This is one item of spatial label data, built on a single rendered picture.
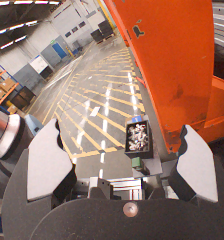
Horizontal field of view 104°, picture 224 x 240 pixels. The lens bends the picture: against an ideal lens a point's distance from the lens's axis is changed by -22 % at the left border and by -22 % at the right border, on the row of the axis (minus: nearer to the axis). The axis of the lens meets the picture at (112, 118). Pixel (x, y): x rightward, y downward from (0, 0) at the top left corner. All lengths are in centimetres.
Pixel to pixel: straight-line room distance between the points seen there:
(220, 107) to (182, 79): 24
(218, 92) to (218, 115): 13
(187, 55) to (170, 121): 20
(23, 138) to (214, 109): 57
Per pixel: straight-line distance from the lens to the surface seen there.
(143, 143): 62
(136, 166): 48
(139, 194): 90
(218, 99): 45
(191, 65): 28
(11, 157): 31
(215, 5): 90
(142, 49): 22
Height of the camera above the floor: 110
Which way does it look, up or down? 41 degrees down
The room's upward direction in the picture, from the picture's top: 39 degrees counter-clockwise
